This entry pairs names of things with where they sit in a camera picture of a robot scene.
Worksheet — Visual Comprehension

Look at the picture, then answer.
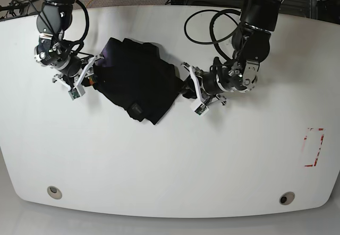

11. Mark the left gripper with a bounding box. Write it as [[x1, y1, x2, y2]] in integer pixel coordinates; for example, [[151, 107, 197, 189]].
[[180, 67, 227, 106]]

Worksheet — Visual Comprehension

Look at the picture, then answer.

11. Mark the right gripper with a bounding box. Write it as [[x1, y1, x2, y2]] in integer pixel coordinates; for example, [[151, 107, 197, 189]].
[[52, 55, 98, 91]]

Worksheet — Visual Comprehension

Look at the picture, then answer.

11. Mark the black T-shirt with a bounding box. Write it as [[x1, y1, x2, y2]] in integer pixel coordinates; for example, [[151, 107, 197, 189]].
[[92, 38, 183, 125]]

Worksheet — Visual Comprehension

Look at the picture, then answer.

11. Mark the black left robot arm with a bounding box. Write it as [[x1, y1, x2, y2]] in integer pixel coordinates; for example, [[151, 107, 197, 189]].
[[181, 0, 283, 105]]

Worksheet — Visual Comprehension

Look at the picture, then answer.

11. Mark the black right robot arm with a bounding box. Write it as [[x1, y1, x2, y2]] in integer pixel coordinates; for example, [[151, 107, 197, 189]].
[[35, 0, 89, 88]]

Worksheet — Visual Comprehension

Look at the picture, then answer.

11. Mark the red tape rectangle marking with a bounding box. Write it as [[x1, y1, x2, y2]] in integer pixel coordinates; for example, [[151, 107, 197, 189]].
[[302, 128, 325, 168]]

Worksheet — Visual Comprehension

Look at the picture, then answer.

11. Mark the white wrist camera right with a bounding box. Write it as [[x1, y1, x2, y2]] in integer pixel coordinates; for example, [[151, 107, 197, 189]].
[[68, 54, 104, 100]]

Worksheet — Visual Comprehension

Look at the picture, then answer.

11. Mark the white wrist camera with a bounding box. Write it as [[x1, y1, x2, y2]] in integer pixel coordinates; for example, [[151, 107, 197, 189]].
[[181, 62, 209, 116], [68, 54, 104, 100]]

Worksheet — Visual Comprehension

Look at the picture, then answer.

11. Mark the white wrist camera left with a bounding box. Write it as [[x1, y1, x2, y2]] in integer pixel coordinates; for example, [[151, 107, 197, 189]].
[[181, 62, 209, 116]]

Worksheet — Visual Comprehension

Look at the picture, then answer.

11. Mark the left table cable grommet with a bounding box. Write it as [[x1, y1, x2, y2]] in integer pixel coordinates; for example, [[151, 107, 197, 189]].
[[47, 186, 62, 200]]

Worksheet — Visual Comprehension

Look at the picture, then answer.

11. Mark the table cable grommet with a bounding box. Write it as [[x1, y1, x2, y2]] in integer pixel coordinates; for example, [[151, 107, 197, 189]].
[[279, 192, 295, 206], [47, 186, 62, 200]]

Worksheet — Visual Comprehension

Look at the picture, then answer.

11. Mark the right table cable grommet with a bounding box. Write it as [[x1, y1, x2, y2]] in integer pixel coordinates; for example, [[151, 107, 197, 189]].
[[279, 192, 295, 206]]

